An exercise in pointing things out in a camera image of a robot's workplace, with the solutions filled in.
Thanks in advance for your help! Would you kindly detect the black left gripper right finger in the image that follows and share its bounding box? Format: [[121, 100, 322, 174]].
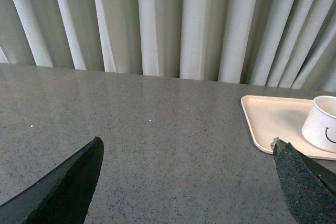
[[271, 137, 335, 223]]

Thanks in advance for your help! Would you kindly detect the beige rectangular plastic tray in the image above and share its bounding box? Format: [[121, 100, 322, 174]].
[[241, 95, 335, 161]]

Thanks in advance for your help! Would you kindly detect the white smiley mug black handle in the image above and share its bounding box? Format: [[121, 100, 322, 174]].
[[301, 95, 335, 152]]

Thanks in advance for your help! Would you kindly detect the white pleated curtain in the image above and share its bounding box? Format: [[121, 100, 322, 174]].
[[1, 0, 335, 92]]

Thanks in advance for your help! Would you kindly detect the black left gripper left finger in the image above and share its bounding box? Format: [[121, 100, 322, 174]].
[[1, 137, 104, 223]]

